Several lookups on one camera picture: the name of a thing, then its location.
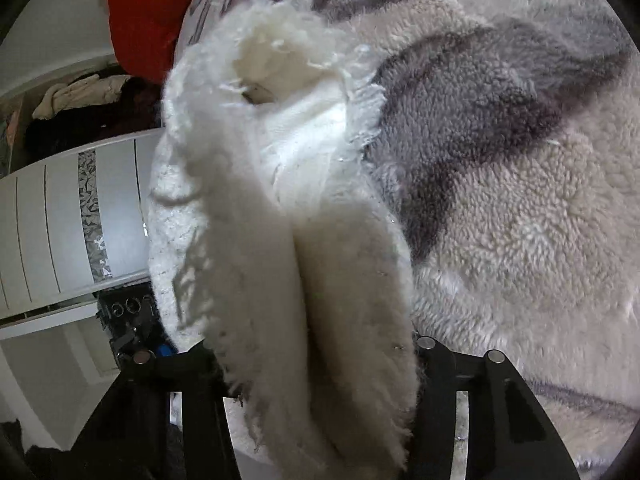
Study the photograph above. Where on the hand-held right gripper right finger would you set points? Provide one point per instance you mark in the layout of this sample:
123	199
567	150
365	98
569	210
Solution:
436	375

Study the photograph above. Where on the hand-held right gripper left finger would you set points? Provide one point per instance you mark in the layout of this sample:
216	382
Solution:
200	372

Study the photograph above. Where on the white fluffy garment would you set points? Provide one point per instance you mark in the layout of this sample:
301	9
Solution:
280	260

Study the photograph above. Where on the dark clothes pile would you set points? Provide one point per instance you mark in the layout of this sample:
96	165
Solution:
90	125

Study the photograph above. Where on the beige crumpled clothes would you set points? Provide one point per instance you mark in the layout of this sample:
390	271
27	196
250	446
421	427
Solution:
75	94

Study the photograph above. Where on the white cabinet with patterned strip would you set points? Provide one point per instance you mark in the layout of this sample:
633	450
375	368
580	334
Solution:
45	235

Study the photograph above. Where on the floral fleece blanket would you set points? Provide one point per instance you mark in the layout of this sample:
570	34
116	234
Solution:
525	185

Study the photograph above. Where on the red cloth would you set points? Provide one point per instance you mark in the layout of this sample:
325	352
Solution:
145	15

